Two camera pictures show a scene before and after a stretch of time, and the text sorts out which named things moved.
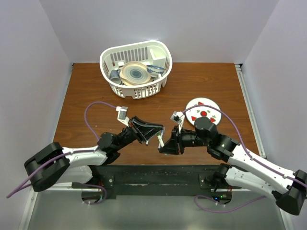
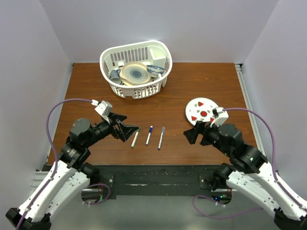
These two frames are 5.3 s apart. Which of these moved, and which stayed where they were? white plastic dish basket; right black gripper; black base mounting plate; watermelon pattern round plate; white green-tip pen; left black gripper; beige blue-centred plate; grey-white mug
Moved: left black gripper; white green-tip pen; right black gripper
Stayed: beige blue-centred plate; white plastic dish basket; watermelon pattern round plate; black base mounting plate; grey-white mug
